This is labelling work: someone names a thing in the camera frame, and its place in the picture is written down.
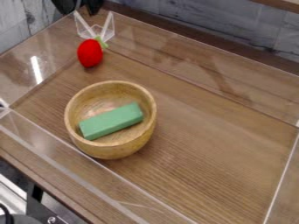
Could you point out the green rectangular block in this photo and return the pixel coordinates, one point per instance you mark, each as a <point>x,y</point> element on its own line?
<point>112,121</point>

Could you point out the wooden bowl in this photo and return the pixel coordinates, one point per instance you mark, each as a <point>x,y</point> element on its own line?
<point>100,98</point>

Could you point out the clear acrylic tray walls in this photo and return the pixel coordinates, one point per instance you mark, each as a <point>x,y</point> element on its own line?
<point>221,164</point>

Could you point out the red plush fruit green stem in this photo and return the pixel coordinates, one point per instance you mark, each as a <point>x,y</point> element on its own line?
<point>92,51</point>

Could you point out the black metal table frame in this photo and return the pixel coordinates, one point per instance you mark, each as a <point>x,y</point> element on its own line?
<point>37,209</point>

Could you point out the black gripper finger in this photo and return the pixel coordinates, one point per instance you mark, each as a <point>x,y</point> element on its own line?
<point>94,6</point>
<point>65,6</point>

